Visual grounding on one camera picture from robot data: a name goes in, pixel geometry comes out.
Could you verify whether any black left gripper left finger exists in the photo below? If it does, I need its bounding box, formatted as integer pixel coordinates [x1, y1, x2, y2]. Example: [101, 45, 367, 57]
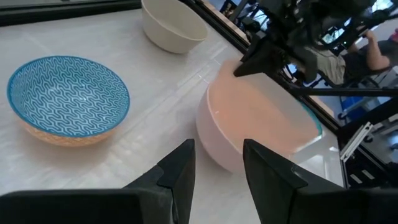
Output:
[0, 138, 197, 224]

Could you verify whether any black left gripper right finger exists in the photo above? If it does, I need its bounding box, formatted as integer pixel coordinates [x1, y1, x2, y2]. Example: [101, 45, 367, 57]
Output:
[243, 138, 398, 224]

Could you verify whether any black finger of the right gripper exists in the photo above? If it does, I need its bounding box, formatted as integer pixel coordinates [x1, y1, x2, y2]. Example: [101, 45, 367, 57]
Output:
[292, 45, 319, 84]
[233, 34, 285, 78]

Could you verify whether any black horizontal bar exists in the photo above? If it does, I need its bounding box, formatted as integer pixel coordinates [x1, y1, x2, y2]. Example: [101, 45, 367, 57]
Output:
[287, 86, 398, 97]

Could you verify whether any pink bowl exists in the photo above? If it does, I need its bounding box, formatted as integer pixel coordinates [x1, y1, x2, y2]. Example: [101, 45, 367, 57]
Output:
[195, 58, 321, 174]

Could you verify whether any teal-rimmed bowl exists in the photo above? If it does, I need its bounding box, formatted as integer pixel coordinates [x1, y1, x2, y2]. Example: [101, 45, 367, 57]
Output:
[300, 101, 324, 138]

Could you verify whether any person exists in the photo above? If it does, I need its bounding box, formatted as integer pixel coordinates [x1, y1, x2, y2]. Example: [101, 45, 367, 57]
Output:
[313, 27, 398, 86]

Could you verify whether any blue box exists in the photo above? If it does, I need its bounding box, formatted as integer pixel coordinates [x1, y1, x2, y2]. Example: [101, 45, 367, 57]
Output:
[338, 95, 391, 121]

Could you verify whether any silver aluminium profile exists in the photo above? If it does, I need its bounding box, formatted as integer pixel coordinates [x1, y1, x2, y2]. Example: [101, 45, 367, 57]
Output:
[339, 121, 374, 162]

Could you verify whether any cream white bowl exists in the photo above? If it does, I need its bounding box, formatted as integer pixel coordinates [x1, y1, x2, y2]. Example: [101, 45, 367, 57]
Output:
[141, 0, 209, 55]

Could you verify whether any black equipment stand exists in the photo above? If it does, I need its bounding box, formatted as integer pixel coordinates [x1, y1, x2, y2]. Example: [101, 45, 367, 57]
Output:
[337, 98, 398, 190]

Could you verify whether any blue wave-patterned bowl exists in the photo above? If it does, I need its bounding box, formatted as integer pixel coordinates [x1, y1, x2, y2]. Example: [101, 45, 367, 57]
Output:
[6, 55, 131, 147]

